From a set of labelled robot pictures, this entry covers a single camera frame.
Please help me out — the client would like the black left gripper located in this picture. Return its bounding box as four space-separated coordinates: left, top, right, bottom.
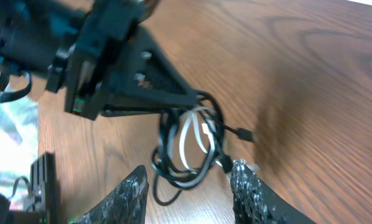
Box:
46 1 197 120

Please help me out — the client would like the white USB cable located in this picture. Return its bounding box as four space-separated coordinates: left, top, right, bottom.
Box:
165 105 224 189

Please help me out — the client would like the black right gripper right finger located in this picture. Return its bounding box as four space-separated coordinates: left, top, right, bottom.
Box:
230 160 314 224

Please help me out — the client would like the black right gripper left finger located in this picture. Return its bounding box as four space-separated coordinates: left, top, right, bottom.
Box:
72 165 149 224

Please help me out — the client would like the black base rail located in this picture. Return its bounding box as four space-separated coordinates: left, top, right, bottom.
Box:
5 152 58 224

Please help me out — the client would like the black USB cable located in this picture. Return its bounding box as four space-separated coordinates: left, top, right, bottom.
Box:
150 90 257 207

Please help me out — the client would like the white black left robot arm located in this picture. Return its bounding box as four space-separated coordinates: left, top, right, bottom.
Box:
0 0 198 120

